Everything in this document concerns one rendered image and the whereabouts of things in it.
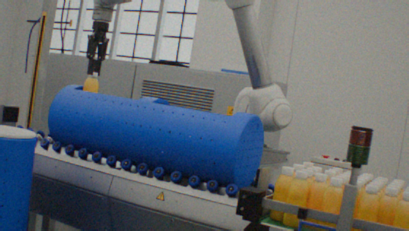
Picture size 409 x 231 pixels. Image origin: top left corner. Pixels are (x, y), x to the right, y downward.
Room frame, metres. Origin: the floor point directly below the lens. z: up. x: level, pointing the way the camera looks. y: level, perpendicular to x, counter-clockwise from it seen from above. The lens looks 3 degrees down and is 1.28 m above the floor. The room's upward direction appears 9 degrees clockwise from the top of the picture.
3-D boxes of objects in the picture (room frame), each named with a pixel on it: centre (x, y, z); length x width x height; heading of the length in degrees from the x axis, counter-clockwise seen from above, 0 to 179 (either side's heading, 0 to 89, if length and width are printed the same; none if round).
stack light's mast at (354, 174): (1.36, -0.44, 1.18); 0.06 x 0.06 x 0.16
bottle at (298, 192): (1.65, -0.36, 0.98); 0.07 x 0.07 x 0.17
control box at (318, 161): (2.02, -0.58, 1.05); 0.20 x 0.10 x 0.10; 63
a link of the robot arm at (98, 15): (2.23, 0.48, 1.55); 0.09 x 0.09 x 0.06
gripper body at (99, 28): (2.23, 0.48, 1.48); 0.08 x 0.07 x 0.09; 153
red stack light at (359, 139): (1.36, -0.44, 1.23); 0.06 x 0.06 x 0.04
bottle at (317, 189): (1.65, -0.43, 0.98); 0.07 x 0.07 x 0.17
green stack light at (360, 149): (1.36, -0.44, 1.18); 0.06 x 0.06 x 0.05
